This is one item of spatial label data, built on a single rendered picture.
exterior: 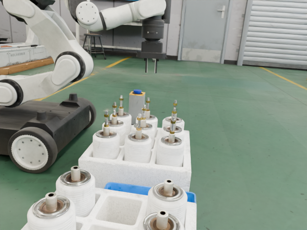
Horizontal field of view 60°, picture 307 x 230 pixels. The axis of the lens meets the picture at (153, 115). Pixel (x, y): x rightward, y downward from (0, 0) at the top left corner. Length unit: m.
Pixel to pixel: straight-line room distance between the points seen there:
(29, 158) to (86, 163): 0.37
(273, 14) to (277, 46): 0.65
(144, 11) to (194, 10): 4.98
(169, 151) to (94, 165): 0.26
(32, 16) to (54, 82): 0.30
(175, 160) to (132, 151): 0.15
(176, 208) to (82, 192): 0.23
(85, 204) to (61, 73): 0.71
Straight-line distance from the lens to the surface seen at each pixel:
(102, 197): 0.77
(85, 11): 1.02
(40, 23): 1.32
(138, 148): 0.92
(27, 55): 4.06
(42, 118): 1.26
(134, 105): 1.31
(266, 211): 1.14
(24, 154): 1.27
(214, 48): 6.04
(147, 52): 1.09
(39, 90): 1.40
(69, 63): 1.25
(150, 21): 1.07
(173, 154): 0.92
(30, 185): 1.20
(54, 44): 1.32
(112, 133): 0.98
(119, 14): 1.05
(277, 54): 6.26
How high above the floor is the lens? 0.63
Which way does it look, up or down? 18 degrees down
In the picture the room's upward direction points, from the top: 4 degrees clockwise
